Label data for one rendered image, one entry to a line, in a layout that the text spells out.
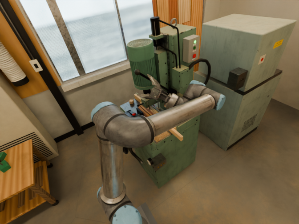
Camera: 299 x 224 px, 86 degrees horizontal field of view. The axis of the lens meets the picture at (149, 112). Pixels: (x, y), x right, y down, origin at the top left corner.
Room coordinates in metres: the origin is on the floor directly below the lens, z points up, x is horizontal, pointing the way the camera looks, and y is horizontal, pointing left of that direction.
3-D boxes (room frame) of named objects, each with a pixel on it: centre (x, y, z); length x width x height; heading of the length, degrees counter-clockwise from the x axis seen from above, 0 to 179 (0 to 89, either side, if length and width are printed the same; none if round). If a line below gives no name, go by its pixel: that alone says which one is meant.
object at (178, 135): (0.96, -0.07, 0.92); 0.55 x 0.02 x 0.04; 29
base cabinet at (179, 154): (1.13, -0.11, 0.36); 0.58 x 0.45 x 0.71; 119
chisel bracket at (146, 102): (1.08, -0.02, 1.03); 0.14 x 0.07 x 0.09; 119
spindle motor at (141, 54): (1.07, -0.01, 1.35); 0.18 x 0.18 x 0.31
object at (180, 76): (1.04, -0.27, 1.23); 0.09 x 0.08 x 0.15; 119
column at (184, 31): (1.22, -0.26, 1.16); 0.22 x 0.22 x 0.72; 29
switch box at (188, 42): (1.10, -0.35, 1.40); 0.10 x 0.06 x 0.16; 119
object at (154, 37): (1.14, -0.13, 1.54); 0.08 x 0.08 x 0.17; 29
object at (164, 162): (0.78, -0.01, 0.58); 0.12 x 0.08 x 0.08; 119
